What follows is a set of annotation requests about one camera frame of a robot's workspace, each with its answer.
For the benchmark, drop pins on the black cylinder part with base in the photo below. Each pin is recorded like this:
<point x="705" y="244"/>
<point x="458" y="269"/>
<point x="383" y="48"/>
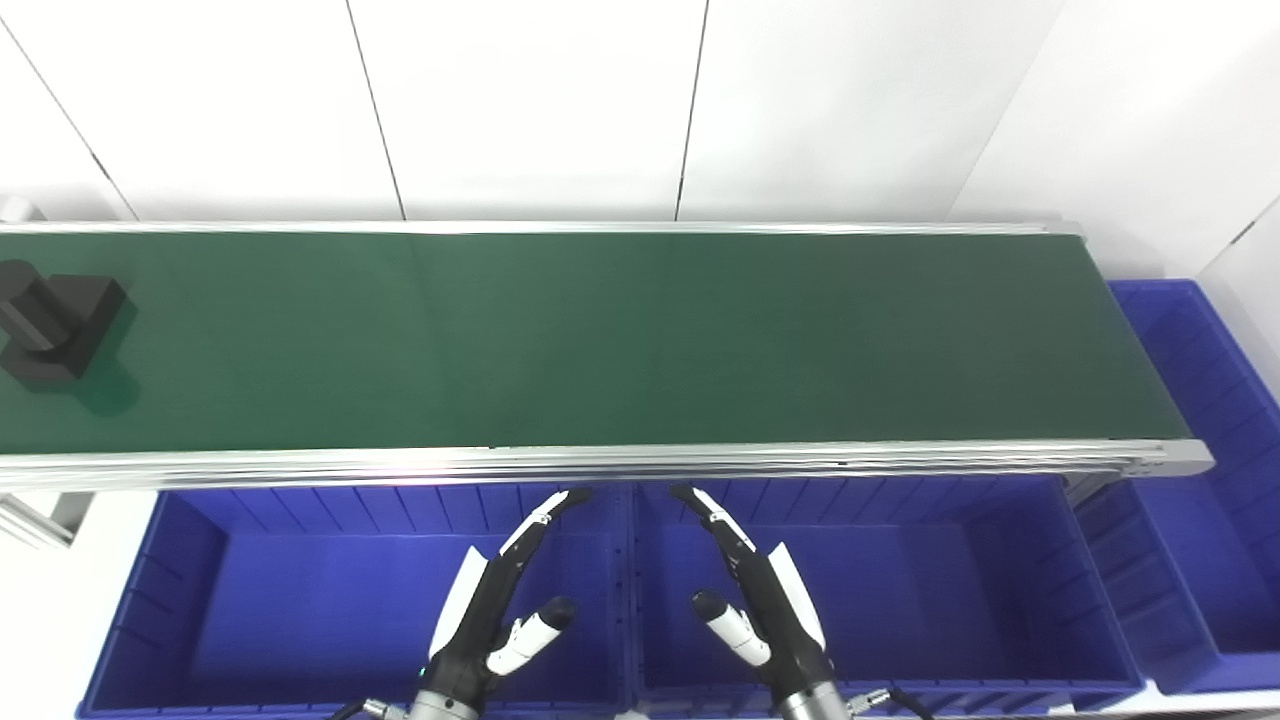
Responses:
<point x="60" y="320"/>

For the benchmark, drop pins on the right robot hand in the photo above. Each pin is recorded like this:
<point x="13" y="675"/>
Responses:
<point x="775" y="620"/>

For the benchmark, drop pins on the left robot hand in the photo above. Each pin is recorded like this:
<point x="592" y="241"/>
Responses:
<point x="480" y="610"/>

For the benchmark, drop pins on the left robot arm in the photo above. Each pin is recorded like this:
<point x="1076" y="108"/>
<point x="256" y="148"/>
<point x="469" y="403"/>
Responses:
<point x="445" y="707"/>

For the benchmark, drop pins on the green conveyor belt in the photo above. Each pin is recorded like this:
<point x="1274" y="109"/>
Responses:
<point x="620" y="464"/>
<point x="620" y="340"/>

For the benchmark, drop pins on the aluminium conveyor leg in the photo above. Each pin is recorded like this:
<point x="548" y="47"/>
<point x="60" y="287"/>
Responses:
<point x="1090" y="487"/>
<point x="40" y="515"/>

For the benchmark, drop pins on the blue plastic bin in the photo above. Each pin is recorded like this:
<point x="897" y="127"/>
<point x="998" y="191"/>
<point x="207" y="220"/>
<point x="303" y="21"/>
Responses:
<point x="930" y="600"/>
<point x="1200" y="560"/>
<point x="300" y="610"/>

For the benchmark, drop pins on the grey conveyor end housing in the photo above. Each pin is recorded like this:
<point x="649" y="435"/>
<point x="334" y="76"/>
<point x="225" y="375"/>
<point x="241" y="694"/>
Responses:
<point x="15" y="208"/>

